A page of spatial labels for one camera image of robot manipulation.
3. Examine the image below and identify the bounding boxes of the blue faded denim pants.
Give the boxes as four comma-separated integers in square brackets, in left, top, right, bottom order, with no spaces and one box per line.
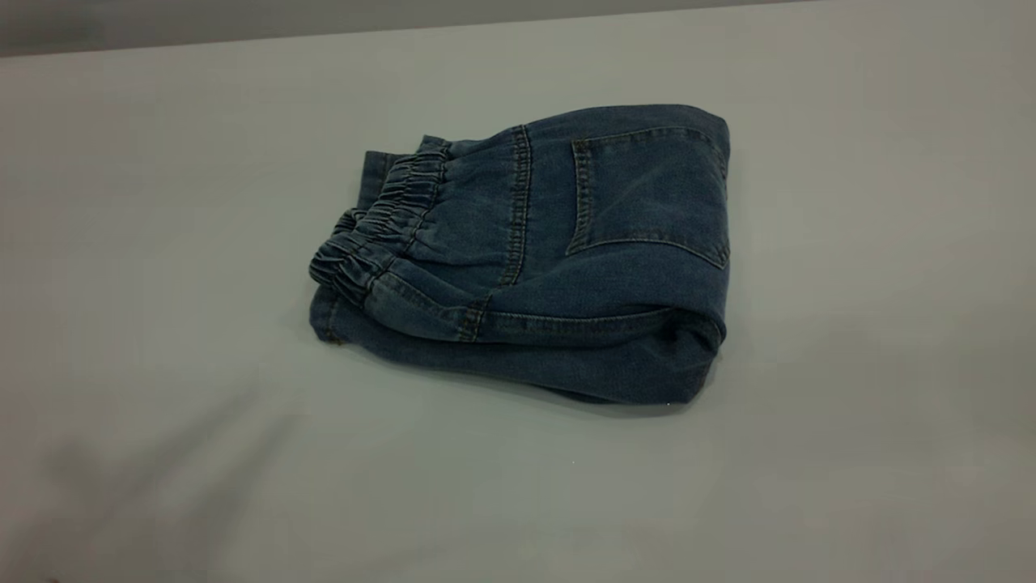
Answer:
[308,104,732,406]

